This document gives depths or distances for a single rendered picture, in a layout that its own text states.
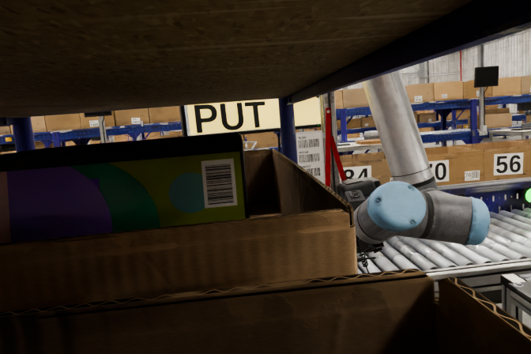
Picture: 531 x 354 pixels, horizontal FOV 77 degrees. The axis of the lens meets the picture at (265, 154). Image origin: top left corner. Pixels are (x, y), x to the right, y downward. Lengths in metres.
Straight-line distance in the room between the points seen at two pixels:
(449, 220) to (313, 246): 0.53
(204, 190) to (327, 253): 0.09
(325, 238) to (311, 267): 0.02
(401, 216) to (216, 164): 0.46
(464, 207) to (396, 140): 0.20
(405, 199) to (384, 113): 0.22
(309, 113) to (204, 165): 0.93
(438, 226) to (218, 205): 0.52
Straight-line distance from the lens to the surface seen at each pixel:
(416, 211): 0.66
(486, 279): 1.39
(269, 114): 1.07
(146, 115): 6.33
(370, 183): 1.03
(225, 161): 0.23
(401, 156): 0.80
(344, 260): 0.19
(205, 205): 0.23
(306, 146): 1.02
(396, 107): 0.79
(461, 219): 0.71
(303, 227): 0.18
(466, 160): 1.98
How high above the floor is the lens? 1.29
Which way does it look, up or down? 6 degrees down
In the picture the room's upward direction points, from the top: 5 degrees counter-clockwise
